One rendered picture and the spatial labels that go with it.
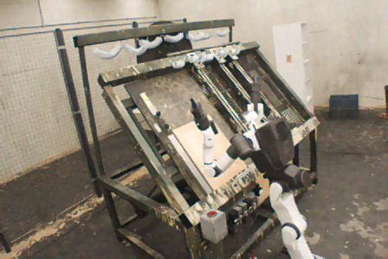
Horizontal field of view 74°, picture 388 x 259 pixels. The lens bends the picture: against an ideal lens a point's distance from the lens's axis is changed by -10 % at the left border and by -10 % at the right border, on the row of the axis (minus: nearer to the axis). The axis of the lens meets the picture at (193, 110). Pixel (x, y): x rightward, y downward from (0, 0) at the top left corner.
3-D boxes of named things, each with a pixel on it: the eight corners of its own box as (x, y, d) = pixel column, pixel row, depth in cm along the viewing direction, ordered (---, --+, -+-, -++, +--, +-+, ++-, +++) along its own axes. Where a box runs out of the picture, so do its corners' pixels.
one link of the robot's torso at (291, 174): (313, 182, 177) (303, 158, 178) (306, 191, 168) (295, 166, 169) (280, 188, 197) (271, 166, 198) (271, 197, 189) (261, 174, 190)
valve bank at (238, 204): (236, 241, 193) (232, 214, 187) (220, 234, 203) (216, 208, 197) (271, 206, 226) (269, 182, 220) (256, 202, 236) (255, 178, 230)
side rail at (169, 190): (177, 216, 190) (184, 211, 182) (100, 94, 219) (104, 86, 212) (183, 211, 194) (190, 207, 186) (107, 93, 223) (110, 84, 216)
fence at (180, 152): (205, 197, 202) (208, 194, 200) (138, 96, 228) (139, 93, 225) (210, 193, 206) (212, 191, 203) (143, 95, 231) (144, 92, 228)
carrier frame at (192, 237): (206, 306, 201) (190, 223, 182) (117, 239, 299) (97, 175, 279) (318, 182, 347) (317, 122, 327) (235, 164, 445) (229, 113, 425)
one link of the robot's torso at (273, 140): (307, 152, 186) (287, 106, 188) (285, 175, 164) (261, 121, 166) (274, 161, 208) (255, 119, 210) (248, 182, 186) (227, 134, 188)
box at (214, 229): (216, 245, 168) (212, 222, 163) (203, 238, 176) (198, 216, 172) (228, 234, 176) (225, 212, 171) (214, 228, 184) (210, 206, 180)
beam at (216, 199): (186, 230, 187) (193, 226, 179) (177, 216, 190) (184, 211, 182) (313, 127, 333) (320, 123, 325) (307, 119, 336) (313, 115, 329)
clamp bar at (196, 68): (255, 159, 248) (273, 146, 231) (182, 61, 279) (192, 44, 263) (261, 155, 254) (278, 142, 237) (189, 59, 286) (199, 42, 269)
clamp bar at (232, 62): (284, 138, 285) (300, 125, 268) (217, 53, 316) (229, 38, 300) (288, 134, 291) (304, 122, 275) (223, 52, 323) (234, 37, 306)
